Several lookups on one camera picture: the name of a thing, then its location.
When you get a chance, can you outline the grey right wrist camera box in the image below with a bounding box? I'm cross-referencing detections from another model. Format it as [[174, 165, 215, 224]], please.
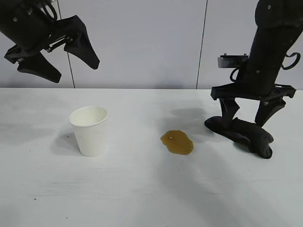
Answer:
[[217, 53, 250, 69]]

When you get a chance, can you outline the brown liquid spill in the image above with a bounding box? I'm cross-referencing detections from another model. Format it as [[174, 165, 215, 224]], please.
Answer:
[[160, 130, 195, 157]]

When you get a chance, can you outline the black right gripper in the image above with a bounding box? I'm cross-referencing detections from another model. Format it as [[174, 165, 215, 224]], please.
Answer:
[[210, 60, 297, 130]]

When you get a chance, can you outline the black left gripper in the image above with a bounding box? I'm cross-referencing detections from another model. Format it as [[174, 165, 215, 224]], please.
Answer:
[[0, 0, 100, 84]]

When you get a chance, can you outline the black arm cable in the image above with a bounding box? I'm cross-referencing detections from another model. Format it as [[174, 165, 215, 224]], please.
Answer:
[[281, 52, 302, 71], [39, 0, 58, 21]]

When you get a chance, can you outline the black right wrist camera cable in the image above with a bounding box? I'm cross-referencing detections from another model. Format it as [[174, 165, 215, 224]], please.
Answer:
[[230, 68, 241, 83]]

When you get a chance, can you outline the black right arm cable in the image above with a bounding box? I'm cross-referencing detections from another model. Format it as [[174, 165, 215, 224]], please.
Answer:
[[281, 52, 302, 71]]

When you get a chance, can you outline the white paper cup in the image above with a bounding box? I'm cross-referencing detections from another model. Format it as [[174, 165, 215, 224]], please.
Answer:
[[69, 106, 108, 157]]

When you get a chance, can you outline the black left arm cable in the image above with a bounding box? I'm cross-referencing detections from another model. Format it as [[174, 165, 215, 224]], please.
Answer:
[[39, 0, 58, 21]]

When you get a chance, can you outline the dark purple-lined cloth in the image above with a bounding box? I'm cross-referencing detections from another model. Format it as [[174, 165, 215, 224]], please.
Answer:
[[204, 115, 275, 159]]

